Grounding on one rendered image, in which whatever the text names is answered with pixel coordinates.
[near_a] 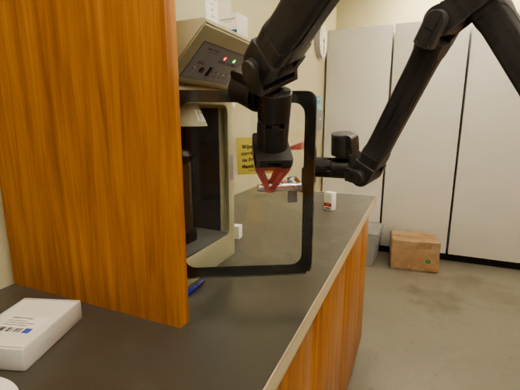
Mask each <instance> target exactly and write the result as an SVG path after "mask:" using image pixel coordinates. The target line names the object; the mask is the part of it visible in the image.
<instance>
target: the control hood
mask: <svg viewBox="0 0 520 390"><path fill-rule="evenodd" d="M176 40H177V57H178V75H179V82H180V83H186V84H195V85H200V86H205V87H214V88H219V89H225V90H227V89H228V85H229V82H230V81H228V83H227V84H226V85H225V84H217V83H213V82H209V81H204V80H196V79H192V78H188V77H180V74H181V73H182V72H183V70H184V69H185V67H186V66H187V64H188V63H189V62H190V61H191V59H192V58H193V56H194V55H195V53H196V52H197V51H198V50H199V48H200V46H201V45H202V44H203V42H204V41H207V42H209V43H213V44H215V45H217V46H221V47H223V48H225V49H228V50H231V51H234V52H236V53H240V54H242V55H244V54H245V51H246V49H247V48H248V45H249V43H250V41H251V40H250V39H249V38H247V37H244V36H242V35H240V34H238V33H236V32H234V31H232V30H230V29H228V28H226V27H223V26H221V25H219V24H217V23H215V22H213V21H211V20H209V19H207V18H204V17H203V18H196V19H185V20H179V21H176Z"/></svg>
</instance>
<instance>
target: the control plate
mask: <svg viewBox="0 0 520 390"><path fill-rule="evenodd" d="M225 57H227V59H226V60H223V59H224V58H225ZM243 57H244V55H242V54H240V53H236V52H234V51H231V50H228V49H225V48H223V47H221V46H217V45H215V44H213V43H209V42H207V41H204V42H203V44H202V45H201V46H200V48H199V50H198V51H197V52H196V53H195V55H194V56H193V58H192V59H191V61H190V62H189V63H188V64H187V66H186V67H185V69H184V70H183V72H182V73H181V74H180V77H188V78H192V79H196V80H204V81H209V82H213V83H217V84H225V85H226V84H227V83H228V81H229V80H230V79H231V71H232V70H235V69H237V68H239V67H240V66H241V65H242V63H243ZM233 60H236V61H235V62H234V63H232V61H233ZM193 66H195V69H194V70H191V68H192V67H193ZM201 67H203V68H204V72H203V73H201V74H200V73H199V69H200V68H201ZM210 67H213V68H214V70H213V71H212V72H211V73H210V75H209V76H208V77H207V76H204V75H205V73H206V72H207V71H208V70H209V69H210ZM216 71H218V75H216V74H215V72H216ZM222 72H223V76H222V75H221V73H222ZM226 74H228V77H226V76H225V75H226Z"/></svg>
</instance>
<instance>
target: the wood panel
mask: <svg viewBox="0 0 520 390"><path fill-rule="evenodd" d="M0 189H1V195H2V204H3V210H4V215H5V225H6V230H7V236H8V241H9V251H10V256H11V262H12V272H13V277H14V283H15V284H18V285H21V286H26V287H29V288H32V289H37V290H40V291H44V292H46V293H52V294H54V295H58V296H62V297H66V298H69V299H74V300H80V301H81V302H83V303H89V304H91V305H95V306H99V307H103V308H106V309H109V310H114V311H117V312H120V313H126V314H128V315H132V316H136V317H140V318H143V319H146V320H151V321H154V322H157V323H162V324H165V325H169V326H171V327H177V328H181V327H183V326H184V325H185V324H186V323H187V322H189V304H188V286H187V268H186V234H185V216H184V198H183V164H182V146H181V127H180V93H179V75H178V57H177V40H176V5H175V0H0Z"/></svg>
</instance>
